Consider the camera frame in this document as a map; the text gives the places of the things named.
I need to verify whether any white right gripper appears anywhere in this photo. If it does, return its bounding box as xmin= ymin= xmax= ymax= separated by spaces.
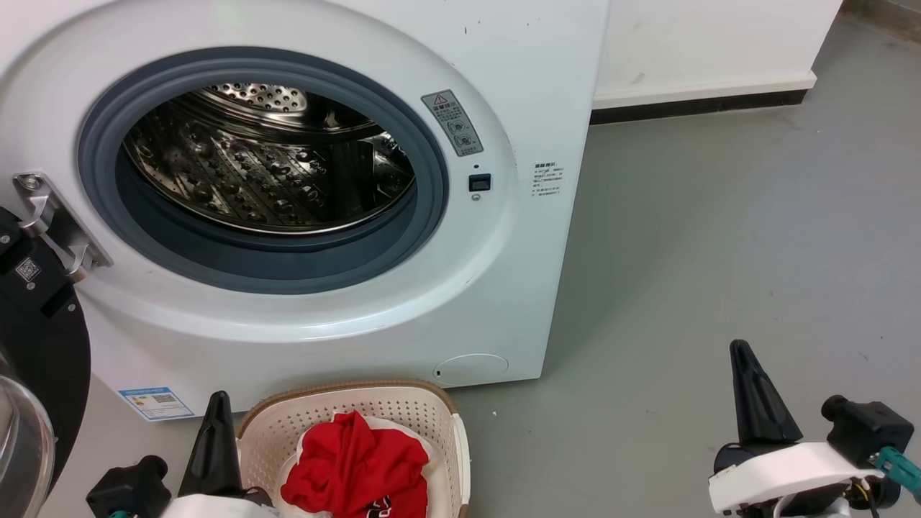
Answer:
xmin=708 ymin=339 xmax=886 ymax=516

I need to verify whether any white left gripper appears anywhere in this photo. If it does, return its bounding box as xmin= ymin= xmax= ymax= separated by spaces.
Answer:
xmin=160 ymin=391 xmax=283 ymax=518

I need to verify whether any red printed garment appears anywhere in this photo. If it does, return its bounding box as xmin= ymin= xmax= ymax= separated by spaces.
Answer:
xmin=280 ymin=411 xmax=431 ymax=518

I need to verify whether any cream perforated laundry basket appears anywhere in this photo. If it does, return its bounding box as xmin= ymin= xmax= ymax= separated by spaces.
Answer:
xmin=235 ymin=379 xmax=473 ymax=518

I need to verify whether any washing machine door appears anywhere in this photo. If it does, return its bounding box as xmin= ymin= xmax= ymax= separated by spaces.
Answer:
xmin=0 ymin=207 xmax=92 ymax=518

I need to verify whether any blue energy label sticker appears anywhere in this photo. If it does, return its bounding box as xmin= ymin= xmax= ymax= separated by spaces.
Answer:
xmin=117 ymin=386 xmax=196 ymax=422

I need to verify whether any round filter access cover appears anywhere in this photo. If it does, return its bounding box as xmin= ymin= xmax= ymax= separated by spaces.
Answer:
xmin=433 ymin=353 xmax=510 ymax=386

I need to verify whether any metal door hinge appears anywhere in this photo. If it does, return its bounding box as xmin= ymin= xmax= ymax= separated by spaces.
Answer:
xmin=13 ymin=172 xmax=114 ymax=283

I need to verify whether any perforated stainless steel drum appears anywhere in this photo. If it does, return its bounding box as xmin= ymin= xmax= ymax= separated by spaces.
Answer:
xmin=122 ymin=82 xmax=418 ymax=235

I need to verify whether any white front-load washing machine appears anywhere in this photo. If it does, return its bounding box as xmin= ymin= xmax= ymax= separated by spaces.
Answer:
xmin=0 ymin=0 xmax=611 ymax=422

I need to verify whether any small printed text sticker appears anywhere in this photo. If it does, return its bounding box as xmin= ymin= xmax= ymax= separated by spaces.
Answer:
xmin=531 ymin=161 xmax=566 ymax=199

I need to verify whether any grey rubber door gasket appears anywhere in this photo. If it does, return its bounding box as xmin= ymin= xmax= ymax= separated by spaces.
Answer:
xmin=76 ymin=47 xmax=450 ymax=296

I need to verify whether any door warning sticker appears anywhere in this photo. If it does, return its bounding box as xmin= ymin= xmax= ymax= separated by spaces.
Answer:
xmin=420 ymin=89 xmax=485 ymax=158

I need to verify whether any teal cable connector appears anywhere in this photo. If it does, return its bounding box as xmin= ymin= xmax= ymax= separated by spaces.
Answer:
xmin=873 ymin=445 xmax=921 ymax=499

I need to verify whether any black wall baseboard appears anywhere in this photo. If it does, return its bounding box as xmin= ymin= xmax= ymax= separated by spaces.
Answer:
xmin=589 ymin=88 xmax=819 ymax=127

